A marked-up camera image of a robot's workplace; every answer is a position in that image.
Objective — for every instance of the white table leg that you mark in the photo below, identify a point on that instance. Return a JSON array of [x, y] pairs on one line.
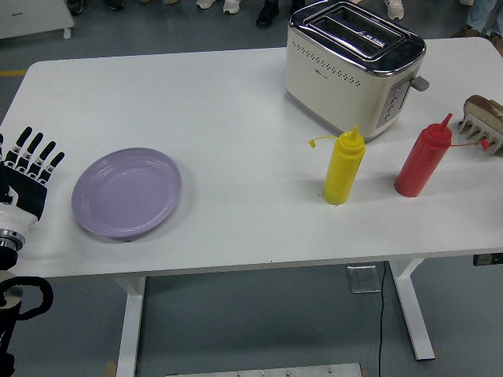
[[129, 326], [414, 314]]

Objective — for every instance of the black table control panel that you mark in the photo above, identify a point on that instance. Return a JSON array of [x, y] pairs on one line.
[[487, 260]]

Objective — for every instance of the white cabinet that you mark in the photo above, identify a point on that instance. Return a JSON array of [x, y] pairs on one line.
[[31, 15]]

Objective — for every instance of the dark shoe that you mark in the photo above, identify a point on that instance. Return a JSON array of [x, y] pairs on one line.
[[74, 4], [114, 3]]

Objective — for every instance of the brown bread slice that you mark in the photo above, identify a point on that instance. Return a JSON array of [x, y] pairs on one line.
[[485, 112]]

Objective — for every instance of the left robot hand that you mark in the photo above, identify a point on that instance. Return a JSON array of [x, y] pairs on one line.
[[23, 192]]

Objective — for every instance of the white shoe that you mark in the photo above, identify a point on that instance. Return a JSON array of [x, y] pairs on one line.
[[232, 4], [206, 3], [395, 9]]

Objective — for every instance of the black shoe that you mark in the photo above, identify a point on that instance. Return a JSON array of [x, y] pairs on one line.
[[267, 15]]

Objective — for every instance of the cream and chrome toaster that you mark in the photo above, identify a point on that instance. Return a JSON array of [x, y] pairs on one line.
[[334, 90]]

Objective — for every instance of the long metal base plate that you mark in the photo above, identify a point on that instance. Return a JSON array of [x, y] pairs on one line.
[[263, 371]]

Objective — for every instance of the red squeeze bottle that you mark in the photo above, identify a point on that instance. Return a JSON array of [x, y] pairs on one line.
[[420, 165]]

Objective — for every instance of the person's leg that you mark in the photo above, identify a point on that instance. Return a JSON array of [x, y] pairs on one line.
[[485, 13]]

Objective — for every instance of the brown shoe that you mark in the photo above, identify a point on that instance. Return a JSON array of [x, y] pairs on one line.
[[467, 32]]

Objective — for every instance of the yellow squeeze bottle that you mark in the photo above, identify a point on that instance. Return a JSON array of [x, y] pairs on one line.
[[342, 173]]

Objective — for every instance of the metal toast rack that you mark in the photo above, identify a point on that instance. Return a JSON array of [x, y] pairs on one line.
[[481, 135]]

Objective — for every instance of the small metal floor plate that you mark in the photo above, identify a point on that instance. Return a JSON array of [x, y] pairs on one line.
[[364, 279]]

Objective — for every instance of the purple round plate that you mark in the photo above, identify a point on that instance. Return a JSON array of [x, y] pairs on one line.
[[125, 192]]

